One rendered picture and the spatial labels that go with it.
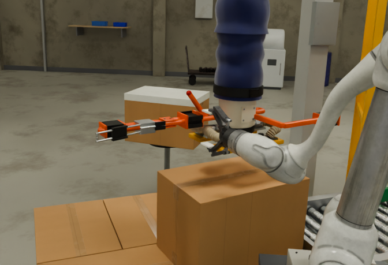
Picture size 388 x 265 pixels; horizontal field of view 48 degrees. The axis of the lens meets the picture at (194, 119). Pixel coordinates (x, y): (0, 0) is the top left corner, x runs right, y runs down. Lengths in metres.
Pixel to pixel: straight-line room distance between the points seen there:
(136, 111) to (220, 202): 1.84
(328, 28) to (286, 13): 7.89
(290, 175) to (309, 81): 1.81
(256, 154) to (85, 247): 1.15
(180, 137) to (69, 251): 1.50
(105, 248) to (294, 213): 0.93
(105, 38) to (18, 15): 2.32
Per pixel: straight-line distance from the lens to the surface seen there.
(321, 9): 3.21
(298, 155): 1.52
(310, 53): 3.25
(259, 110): 2.04
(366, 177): 1.22
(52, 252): 2.27
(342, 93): 1.36
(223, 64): 1.88
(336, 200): 1.48
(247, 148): 1.44
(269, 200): 1.97
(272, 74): 9.77
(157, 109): 3.42
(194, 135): 2.00
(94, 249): 2.25
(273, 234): 2.08
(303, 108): 3.32
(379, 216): 2.84
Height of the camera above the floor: 1.69
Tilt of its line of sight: 14 degrees down
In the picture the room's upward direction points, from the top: 2 degrees clockwise
